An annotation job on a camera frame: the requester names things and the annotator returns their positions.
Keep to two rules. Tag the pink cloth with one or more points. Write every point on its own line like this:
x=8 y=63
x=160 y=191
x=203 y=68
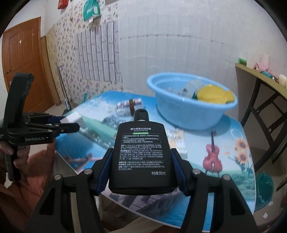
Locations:
x=261 y=67

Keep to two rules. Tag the frosted plastic container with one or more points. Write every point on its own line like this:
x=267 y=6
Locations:
x=191 y=88

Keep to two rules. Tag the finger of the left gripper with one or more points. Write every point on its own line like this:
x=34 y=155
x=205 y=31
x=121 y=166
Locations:
x=41 y=118
x=50 y=129

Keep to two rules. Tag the brown wooden door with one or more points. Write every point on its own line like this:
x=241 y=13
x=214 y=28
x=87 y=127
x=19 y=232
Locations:
x=21 y=54

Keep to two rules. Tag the teal tube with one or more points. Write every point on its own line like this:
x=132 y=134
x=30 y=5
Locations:
x=267 y=74

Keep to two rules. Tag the red wall box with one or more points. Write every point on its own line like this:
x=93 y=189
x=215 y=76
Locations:
x=62 y=4

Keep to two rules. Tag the wooden side table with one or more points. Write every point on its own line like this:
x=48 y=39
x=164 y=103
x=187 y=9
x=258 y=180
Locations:
x=262 y=113

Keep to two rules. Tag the white soap box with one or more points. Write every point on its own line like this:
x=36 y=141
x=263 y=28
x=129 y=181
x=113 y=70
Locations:
x=176 y=140

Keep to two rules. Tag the teal waste bin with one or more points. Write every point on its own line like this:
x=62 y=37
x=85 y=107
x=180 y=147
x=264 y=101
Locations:
x=264 y=190

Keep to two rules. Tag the yellow mesh bag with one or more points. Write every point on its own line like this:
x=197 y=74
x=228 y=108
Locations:
x=215 y=94

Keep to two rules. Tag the black lotion bottle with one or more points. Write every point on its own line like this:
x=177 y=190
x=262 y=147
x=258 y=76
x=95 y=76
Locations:
x=141 y=163

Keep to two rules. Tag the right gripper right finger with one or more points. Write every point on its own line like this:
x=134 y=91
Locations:
x=230 y=211

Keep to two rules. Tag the banded floss pick box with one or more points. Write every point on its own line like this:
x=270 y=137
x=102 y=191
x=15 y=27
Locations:
x=128 y=107

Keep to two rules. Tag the green hanging bag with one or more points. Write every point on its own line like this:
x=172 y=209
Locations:
x=91 y=10

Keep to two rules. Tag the white power adapter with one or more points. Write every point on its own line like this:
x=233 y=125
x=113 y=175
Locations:
x=74 y=117

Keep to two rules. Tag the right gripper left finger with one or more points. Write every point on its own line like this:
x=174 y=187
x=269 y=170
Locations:
x=53 y=212

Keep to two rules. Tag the cream bread bun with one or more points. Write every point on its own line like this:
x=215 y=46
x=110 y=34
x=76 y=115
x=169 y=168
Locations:
x=282 y=80

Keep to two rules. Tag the green small box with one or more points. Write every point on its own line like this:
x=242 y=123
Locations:
x=242 y=61

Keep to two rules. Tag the grey dustpan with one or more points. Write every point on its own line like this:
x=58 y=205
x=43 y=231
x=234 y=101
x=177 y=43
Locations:
x=66 y=99

